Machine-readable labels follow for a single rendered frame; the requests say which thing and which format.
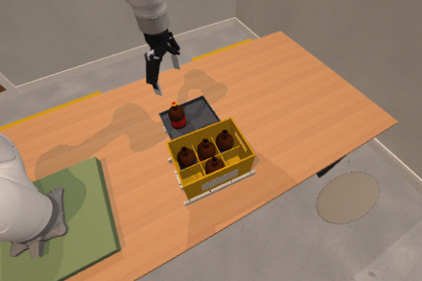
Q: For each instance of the yellow divided crate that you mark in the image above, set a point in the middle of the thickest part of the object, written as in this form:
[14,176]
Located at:
[237,161]

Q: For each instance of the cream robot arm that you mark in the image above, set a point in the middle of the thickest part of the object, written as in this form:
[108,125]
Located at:
[28,219]

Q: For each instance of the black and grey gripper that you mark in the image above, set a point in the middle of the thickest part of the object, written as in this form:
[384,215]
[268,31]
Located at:
[153,64]

